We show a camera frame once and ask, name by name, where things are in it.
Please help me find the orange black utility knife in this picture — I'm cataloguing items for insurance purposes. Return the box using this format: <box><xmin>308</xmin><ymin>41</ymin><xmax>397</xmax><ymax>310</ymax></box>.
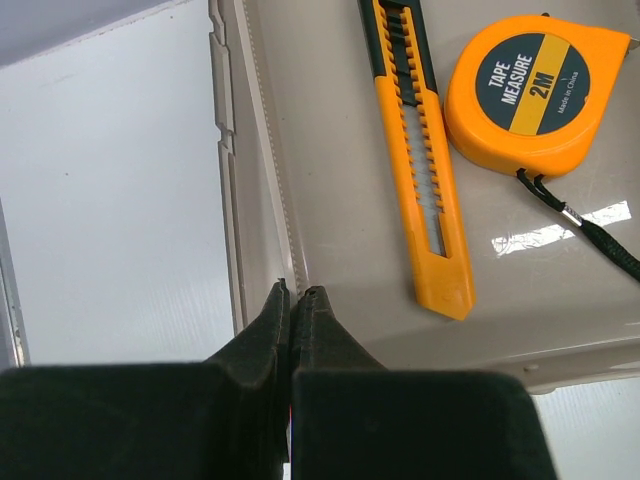
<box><xmin>359</xmin><ymin>1</ymin><xmax>475</xmax><ymax>321</ymax></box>

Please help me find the beige tool box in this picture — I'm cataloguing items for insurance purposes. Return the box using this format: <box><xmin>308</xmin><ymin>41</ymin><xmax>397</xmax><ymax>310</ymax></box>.
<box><xmin>207</xmin><ymin>0</ymin><xmax>640</xmax><ymax>396</ymax></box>

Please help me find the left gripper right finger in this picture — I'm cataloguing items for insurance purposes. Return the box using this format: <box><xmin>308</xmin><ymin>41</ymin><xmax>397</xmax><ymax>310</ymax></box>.
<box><xmin>291</xmin><ymin>286</ymin><xmax>556</xmax><ymax>479</ymax></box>

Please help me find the orange tape measure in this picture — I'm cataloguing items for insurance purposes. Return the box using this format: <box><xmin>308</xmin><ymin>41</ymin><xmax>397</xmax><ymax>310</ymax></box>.
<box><xmin>444</xmin><ymin>15</ymin><xmax>639</xmax><ymax>278</ymax></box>

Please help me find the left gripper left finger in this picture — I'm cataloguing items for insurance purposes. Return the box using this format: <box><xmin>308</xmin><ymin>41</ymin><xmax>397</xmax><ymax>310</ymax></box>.
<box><xmin>1</xmin><ymin>281</ymin><xmax>290</xmax><ymax>479</ymax></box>

